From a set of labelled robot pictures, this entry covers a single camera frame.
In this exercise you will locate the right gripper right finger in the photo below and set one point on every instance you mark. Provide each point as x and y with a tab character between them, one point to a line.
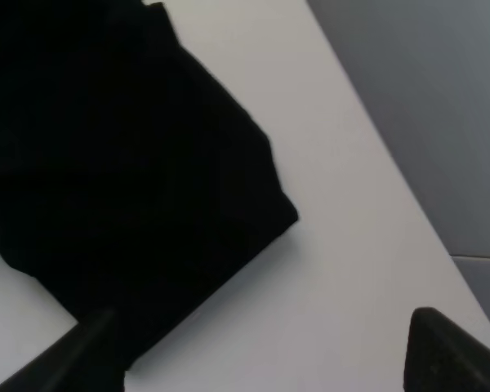
441	356

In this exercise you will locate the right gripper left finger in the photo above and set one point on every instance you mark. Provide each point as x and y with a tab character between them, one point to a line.
85	359

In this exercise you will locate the black printed t-shirt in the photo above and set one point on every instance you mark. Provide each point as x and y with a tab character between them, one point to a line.
130	179

